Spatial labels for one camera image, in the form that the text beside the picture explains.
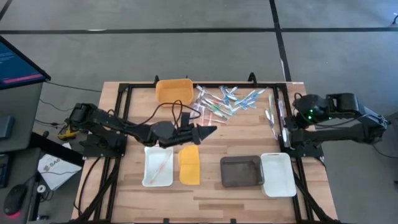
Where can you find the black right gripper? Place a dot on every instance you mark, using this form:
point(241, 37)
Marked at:
point(293, 127)

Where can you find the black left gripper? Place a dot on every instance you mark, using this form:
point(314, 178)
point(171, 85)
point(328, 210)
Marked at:
point(180, 138)

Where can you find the blue toothbrush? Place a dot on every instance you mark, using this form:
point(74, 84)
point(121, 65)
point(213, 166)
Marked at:
point(245, 98)
point(244, 105)
point(254, 92)
point(232, 91)

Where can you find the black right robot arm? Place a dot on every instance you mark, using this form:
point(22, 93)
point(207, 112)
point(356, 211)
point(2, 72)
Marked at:
point(342, 133)

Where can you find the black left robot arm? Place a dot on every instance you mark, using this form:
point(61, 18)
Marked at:
point(109, 124)

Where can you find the crumpled clear plastic bags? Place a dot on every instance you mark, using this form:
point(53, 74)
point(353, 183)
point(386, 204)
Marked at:
point(219, 120)
point(224, 93)

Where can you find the green toothbrush in clear bag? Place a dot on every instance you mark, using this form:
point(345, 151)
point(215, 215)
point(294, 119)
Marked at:
point(271, 107)
point(214, 107)
point(225, 112)

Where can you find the yellow folded cloth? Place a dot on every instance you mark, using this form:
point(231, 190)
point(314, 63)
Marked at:
point(189, 168)

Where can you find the white plastic bin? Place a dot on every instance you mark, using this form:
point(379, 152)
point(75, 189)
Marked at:
point(155, 161)
point(278, 174)

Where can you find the orange plastic bin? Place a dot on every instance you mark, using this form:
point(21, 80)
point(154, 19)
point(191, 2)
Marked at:
point(174, 91)

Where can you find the grey translucent plastic bin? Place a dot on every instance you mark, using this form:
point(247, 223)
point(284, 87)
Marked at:
point(241, 171)

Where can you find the black stand foot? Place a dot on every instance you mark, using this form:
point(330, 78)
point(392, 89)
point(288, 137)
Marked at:
point(393, 118)

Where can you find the yellow hand tool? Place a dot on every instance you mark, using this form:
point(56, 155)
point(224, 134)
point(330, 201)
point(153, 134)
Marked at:
point(68, 134)

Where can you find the white paper booklet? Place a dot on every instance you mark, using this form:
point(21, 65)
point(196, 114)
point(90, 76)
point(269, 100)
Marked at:
point(56, 168)

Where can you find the white tape roll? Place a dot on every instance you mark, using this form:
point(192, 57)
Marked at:
point(41, 188)

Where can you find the dark grey computer desk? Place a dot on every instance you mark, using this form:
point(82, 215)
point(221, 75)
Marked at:
point(18, 118)

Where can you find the monitor with blue screen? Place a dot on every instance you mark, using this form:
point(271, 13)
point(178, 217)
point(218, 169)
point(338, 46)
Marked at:
point(18, 65)

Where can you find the dark blue box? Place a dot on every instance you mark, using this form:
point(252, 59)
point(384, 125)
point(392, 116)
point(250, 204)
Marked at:
point(6, 127)

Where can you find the black computer mouse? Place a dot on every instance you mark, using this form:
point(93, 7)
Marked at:
point(15, 199)

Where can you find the black computer keyboard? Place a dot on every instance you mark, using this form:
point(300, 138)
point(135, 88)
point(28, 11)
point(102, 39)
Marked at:
point(3, 171)

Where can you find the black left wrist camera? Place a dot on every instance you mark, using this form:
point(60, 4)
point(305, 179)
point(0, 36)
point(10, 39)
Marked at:
point(185, 119)

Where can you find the black aluminium frame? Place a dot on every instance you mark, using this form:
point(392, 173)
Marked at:
point(140, 84)

